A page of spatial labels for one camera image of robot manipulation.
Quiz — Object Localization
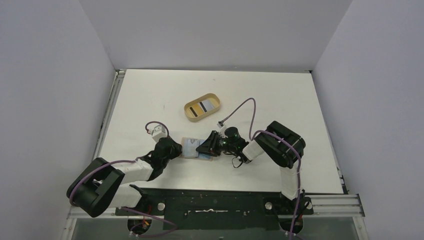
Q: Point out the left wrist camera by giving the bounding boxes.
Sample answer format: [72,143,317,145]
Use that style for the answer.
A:
[151,126,168,143]

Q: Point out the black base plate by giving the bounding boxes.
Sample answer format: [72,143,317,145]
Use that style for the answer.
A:
[134,188,314,231]

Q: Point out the beige leather card holder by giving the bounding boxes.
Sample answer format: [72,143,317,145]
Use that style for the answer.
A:
[180,137,214,162]

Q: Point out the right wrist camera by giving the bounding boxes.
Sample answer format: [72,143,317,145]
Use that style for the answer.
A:
[217,121,227,131]

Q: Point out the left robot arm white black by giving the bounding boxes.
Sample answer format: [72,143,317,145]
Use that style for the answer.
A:
[66,137,183,218]

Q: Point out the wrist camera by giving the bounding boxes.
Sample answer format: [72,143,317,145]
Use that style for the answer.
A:
[151,126,168,143]
[217,121,227,131]

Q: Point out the grey card with black stripe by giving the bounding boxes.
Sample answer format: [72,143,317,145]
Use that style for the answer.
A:
[199,99,216,113]

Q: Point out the yellow card with black stripe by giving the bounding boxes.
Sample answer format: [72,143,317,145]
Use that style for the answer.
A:
[188,103,205,118]

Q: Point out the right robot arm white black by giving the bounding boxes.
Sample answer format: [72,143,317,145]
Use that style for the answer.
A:
[195,121,306,214]

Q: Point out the beige oval tray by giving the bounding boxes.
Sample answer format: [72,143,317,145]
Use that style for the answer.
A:
[183,93,221,122]

